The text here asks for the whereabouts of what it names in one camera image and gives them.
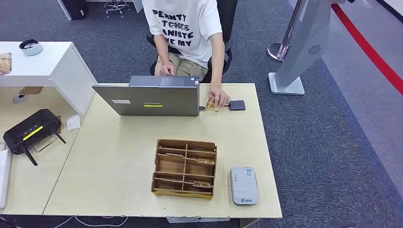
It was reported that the person's right hand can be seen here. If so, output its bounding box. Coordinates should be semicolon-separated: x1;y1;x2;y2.
158;61;176;77

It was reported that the person's left hand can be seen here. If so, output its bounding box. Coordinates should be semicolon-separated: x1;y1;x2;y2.
208;86;231;108

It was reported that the person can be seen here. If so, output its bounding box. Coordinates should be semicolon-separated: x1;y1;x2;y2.
142;0;234;109

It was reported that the wooden card organizer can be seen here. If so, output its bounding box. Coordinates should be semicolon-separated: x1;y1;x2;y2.
151;139;218;201

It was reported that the grey card reader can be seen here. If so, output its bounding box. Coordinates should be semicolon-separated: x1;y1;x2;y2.
230;167;259;206

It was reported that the black USB hub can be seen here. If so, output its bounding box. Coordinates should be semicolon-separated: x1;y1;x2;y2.
229;100;246;111

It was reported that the grey laptop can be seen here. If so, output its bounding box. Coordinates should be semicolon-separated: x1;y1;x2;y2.
92;75;201;117

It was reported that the black office chair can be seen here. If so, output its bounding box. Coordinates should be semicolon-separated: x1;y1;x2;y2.
146;0;239;84

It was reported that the chrome stool base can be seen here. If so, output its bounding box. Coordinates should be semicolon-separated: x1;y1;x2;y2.
104;0;133;19

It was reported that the grey kiosk stand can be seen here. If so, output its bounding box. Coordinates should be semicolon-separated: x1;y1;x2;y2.
268;0;347;95

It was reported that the white paper note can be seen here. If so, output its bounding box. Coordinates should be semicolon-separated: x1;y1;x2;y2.
66;114;82;132

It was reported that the black cabinet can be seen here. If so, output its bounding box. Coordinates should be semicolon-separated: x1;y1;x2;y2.
61;0;90;21

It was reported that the brown cardboard piece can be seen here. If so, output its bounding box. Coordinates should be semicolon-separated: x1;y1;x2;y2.
19;86;43;95

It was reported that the white round bowl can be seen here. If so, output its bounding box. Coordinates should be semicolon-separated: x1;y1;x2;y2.
19;39;44;57

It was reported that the black router with antennas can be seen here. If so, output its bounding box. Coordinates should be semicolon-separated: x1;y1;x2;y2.
3;109;67;167

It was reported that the clear snack packet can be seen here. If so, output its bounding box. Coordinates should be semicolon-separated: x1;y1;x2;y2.
0;53;12;76

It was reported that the chrome stanchion post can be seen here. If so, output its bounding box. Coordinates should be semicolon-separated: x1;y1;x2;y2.
267;0;308;63

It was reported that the metal wire stand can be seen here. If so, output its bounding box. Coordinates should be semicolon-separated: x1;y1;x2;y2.
29;133;59;154

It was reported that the grey cable grommet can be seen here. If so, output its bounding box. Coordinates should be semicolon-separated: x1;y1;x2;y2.
12;94;29;105

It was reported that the white cable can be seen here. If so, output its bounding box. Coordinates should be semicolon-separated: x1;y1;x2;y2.
53;215;130;228

